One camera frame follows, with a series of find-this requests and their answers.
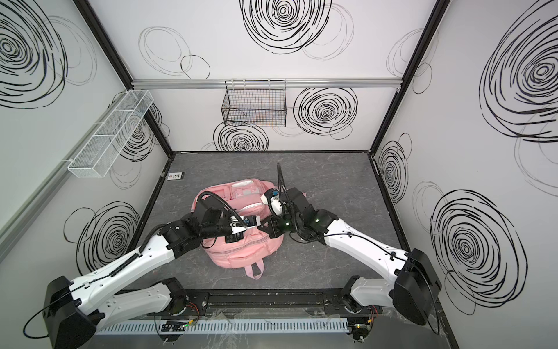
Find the white mesh wall shelf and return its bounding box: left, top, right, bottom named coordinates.
left=68, top=90, right=154, bottom=179

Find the aluminium wall rail left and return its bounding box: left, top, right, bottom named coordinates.
left=1, top=90, right=129, bottom=262

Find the grey slotted cable duct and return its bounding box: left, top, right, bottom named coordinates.
left=99, top=318, right=350, bottom=335

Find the black wire basket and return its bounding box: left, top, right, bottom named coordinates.
left=221, top=87, right=287, bottom=127

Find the aluminium wall rail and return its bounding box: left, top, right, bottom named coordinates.
left=1, top=90, right=129, bottom=262
left=132, top=77, right=403, bottom=90

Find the pink student backpack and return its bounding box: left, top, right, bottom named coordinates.
left=191, top=179, right=292, bottom=280

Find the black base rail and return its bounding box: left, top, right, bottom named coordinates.
left=104, top=285, right=441, bottom=317

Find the black frame post right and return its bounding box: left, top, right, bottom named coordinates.
left=369, top=0, right=450, bottom=154

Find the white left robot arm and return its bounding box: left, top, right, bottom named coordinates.
left=40, top=206, right=248, bottom=348

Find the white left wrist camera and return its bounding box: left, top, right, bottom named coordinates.
left=230, top=215, right=261, bottom=234

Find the aluminium wall rail back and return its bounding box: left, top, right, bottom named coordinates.
left=132, top=77, right=403, bottom=90

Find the black aluminium frame post left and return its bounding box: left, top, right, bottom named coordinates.
left=73, top=0, right=174, bottom=157

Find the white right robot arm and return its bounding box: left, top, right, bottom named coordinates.
left=260, top=188, right=442, bottom=326

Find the clear lead refill box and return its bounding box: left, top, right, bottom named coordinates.
left=167, top=172, right=185, bottom=180

